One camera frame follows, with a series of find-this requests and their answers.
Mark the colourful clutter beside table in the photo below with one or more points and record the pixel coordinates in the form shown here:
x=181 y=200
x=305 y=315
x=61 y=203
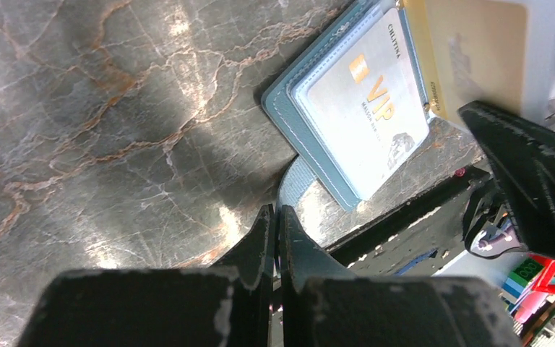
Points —
x=529 y=294

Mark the blue card holder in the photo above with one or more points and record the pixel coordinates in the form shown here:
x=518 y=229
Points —
x=314 y=163

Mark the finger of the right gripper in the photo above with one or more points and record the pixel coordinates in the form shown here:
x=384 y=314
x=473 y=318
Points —
x=521 y=155

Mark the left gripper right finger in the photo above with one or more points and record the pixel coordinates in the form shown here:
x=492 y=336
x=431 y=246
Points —
x=325 y=304

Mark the gold credit card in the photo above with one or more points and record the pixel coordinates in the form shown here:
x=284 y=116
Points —
x=469 y=50

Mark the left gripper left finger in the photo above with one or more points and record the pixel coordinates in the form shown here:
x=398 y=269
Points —
x=225 y=304

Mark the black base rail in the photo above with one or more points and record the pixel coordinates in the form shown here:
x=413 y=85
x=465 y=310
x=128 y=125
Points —
x=418 y=231

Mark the silver VIP credit card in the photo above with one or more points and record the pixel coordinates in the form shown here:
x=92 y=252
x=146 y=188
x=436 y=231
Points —
x=365 y=106

